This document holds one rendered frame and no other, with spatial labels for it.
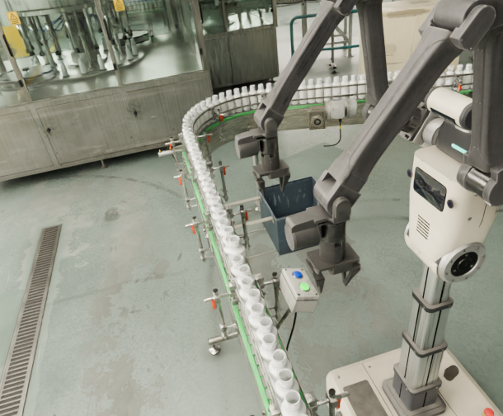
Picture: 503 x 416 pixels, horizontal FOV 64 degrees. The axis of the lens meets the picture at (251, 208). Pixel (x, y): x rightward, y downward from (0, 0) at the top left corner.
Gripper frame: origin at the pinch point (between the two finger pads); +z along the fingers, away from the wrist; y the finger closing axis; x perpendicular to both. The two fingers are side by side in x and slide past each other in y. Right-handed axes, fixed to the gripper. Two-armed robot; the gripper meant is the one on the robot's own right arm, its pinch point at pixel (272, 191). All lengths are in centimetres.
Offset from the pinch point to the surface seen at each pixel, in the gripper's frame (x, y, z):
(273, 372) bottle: 46, 18, 25
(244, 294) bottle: 16.6, 17.3, 24.0
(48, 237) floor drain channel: -232, 144, 136
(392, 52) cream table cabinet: -330, -266, 61
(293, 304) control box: 23.2, 3.5, 27.6
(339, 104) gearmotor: -139, -96, 33
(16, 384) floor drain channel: -78, 146, 137
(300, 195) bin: -70, -37, 51
